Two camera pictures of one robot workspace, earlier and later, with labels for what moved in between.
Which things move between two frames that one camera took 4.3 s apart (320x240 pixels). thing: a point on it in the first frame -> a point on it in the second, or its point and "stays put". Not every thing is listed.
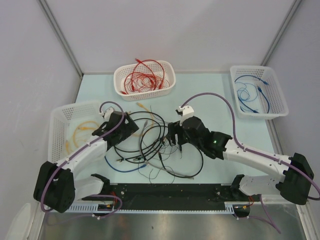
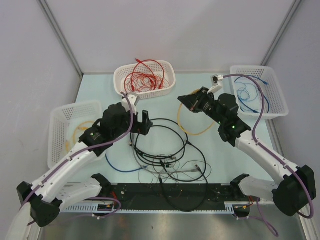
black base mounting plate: (171, 193) stays put
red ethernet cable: (149, 67) stays put
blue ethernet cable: (255, 77) stays put
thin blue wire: (249, 93) stays put
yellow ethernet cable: (153, 122) -> (190, 133)
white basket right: (257, 93) stays put
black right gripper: (175, 128) -> (193, 101)
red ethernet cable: (124, 93) stays put
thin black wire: (163, 147) -> (181, 177)
